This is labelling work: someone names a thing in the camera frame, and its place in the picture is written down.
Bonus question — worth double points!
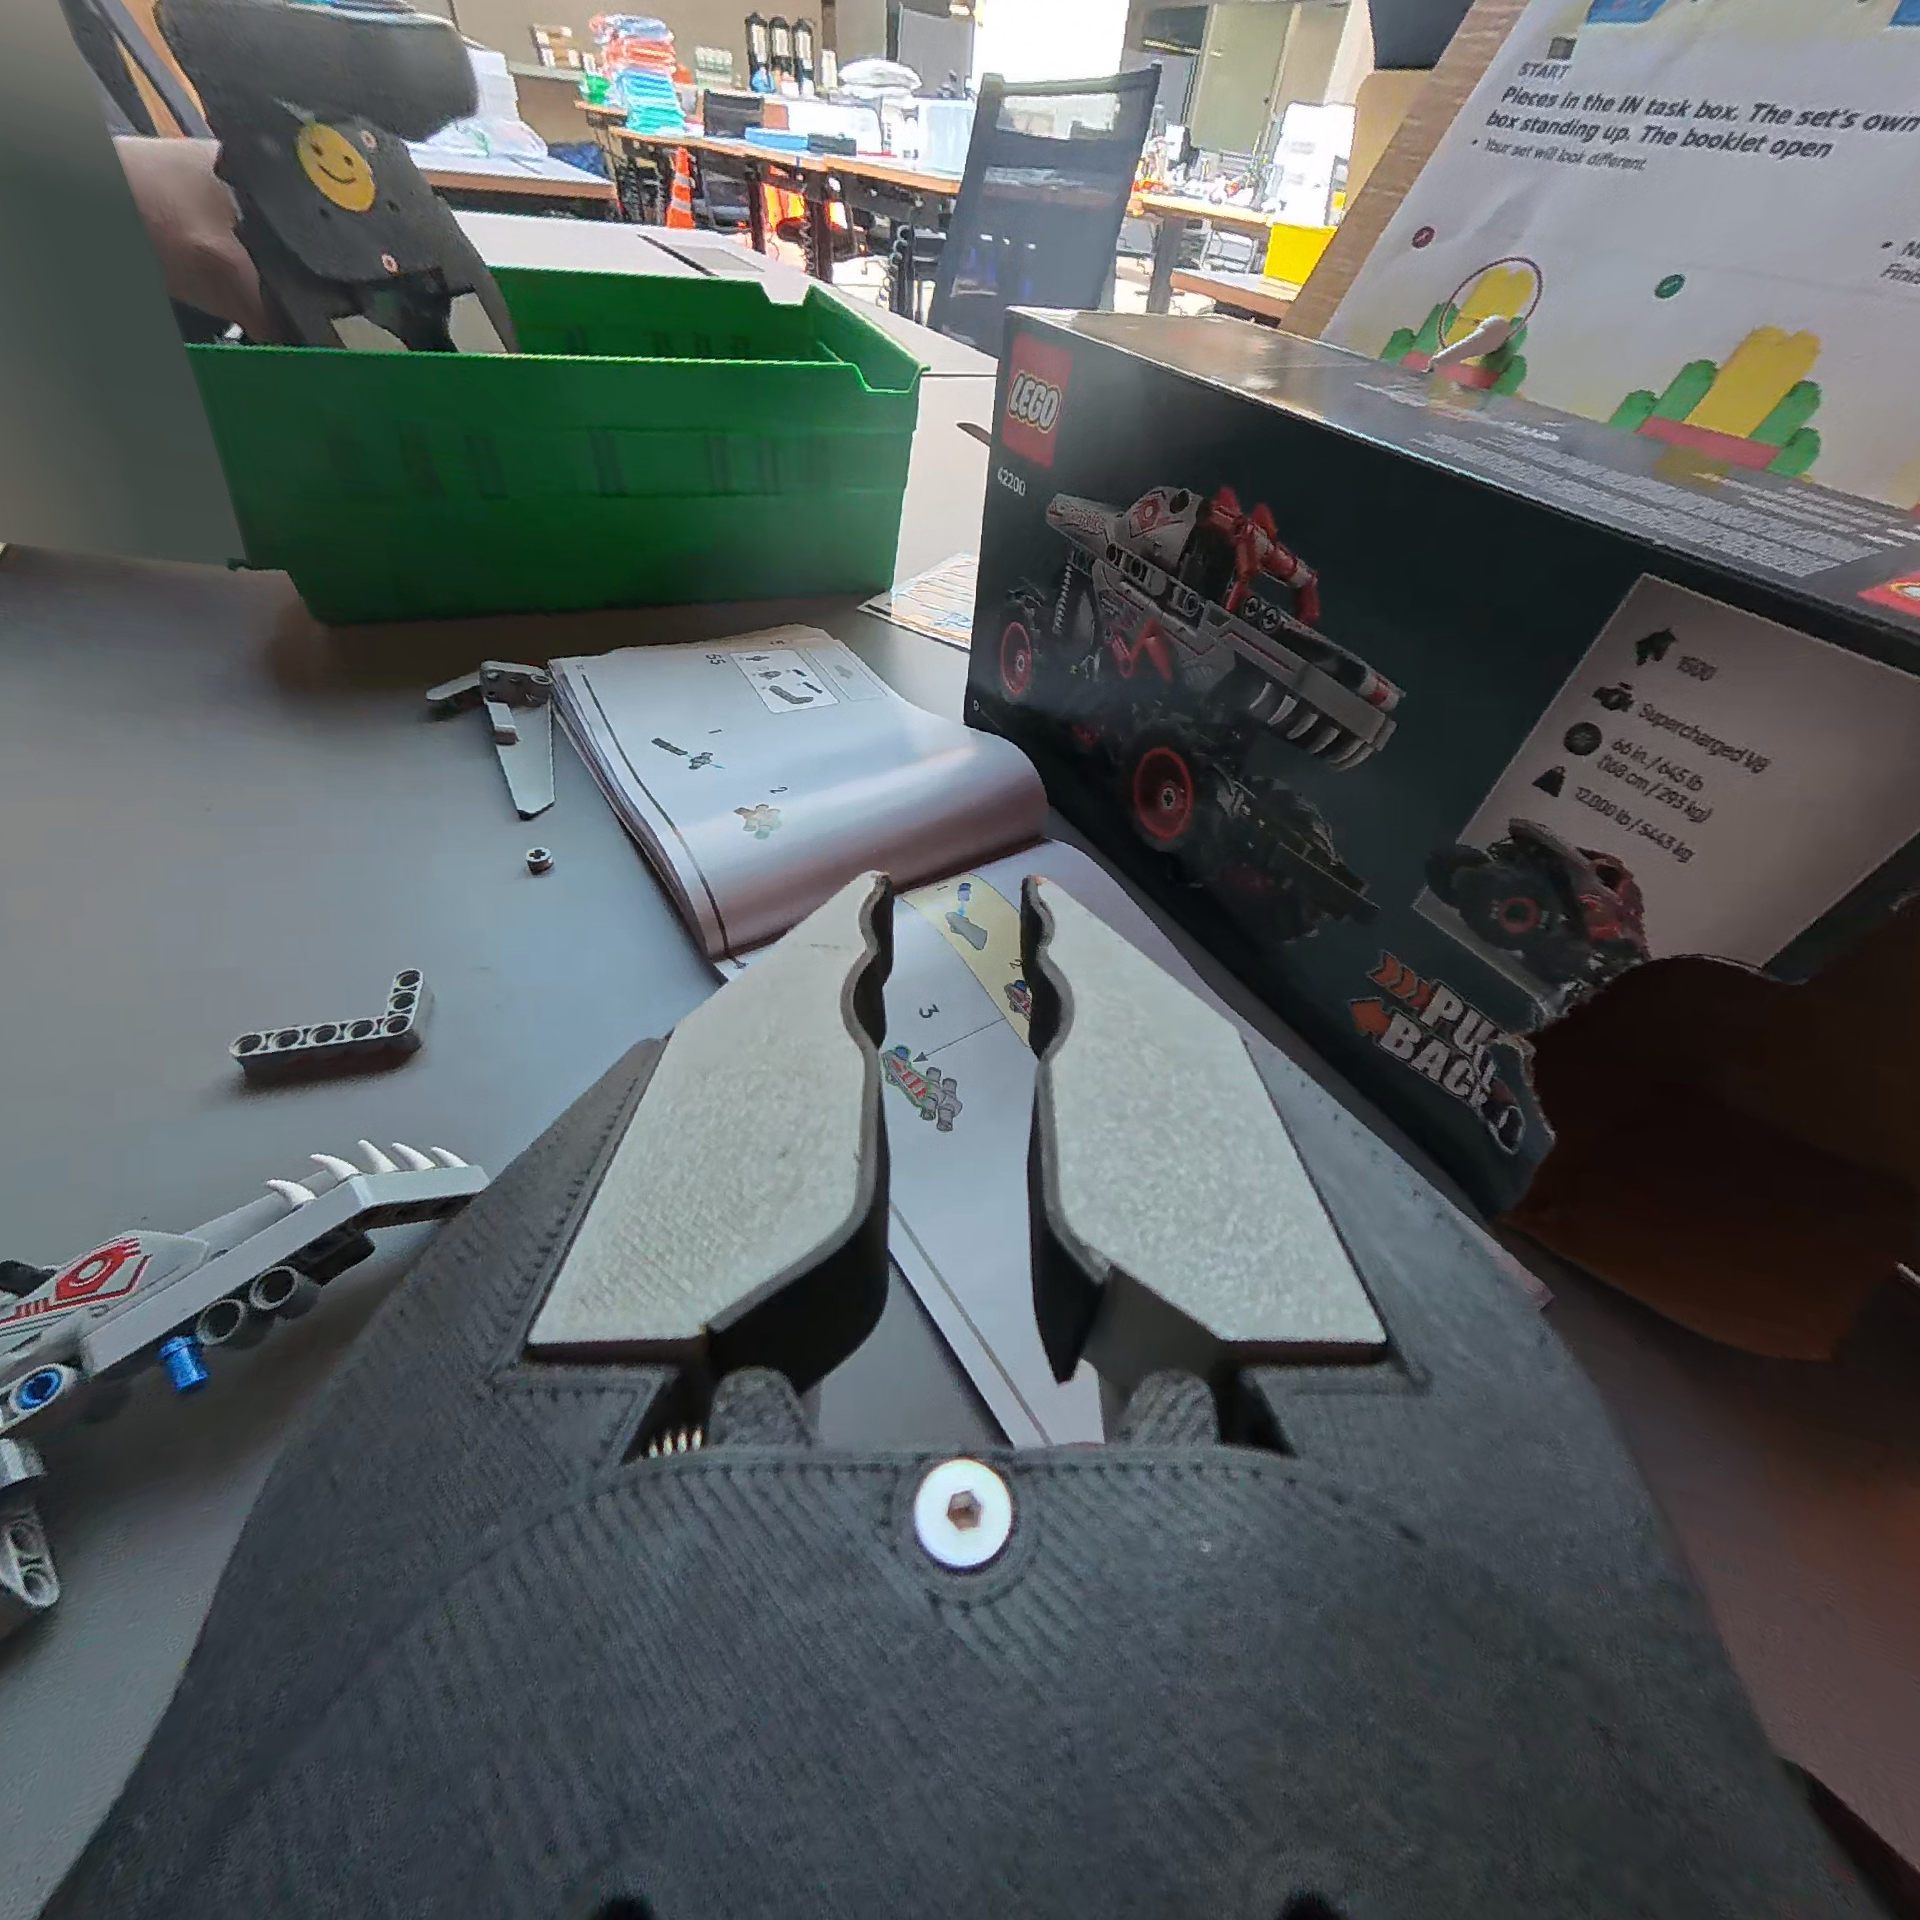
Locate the black office chair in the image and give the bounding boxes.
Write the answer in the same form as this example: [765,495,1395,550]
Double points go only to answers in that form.
[927,61,1165,355]

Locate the green plastic bin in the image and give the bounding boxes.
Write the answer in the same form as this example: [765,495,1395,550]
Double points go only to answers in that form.
[184,267,927,629]

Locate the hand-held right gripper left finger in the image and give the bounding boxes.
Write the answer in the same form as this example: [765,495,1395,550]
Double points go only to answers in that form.
[525,874,896,1389]

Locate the dark grey lego blade part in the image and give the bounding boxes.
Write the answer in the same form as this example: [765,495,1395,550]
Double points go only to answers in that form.
[426,660,560,820]

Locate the grey L-shaped lego beam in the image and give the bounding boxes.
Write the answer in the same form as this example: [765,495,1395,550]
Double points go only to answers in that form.
[230,970,432,1082]

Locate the printed paper sheet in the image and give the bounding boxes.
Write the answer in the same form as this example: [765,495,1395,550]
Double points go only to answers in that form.
[860,551,981,651]

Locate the wooden workbench with white boxes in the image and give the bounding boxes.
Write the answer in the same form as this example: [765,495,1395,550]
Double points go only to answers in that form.
[411,142,621,212]

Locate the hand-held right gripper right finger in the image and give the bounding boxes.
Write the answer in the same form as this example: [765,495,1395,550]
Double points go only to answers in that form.
[1019,876,1390,1386]

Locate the dark printed lego set box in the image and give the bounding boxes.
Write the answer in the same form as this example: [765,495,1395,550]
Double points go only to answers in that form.
[961,303,1920,1365]

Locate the grey toothed lego model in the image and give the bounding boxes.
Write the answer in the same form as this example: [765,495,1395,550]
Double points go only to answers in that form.
[0,1145,492,1644]

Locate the instruction sheet on cardboard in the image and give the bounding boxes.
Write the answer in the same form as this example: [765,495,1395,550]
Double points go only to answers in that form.
[1282,0,1920,519]

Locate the person's left forearm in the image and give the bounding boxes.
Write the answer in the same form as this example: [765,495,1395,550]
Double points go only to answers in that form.
[112,131,277,344]

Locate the stack of white boxes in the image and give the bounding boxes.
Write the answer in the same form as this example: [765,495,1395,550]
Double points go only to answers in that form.
[419,47,545,163]

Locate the open instruction booklet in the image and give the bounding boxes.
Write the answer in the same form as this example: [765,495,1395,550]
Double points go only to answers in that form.
[546,625,1555,1454]

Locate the stack of coloured trays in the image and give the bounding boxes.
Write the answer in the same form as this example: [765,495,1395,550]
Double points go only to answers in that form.
[587,16,700,139]

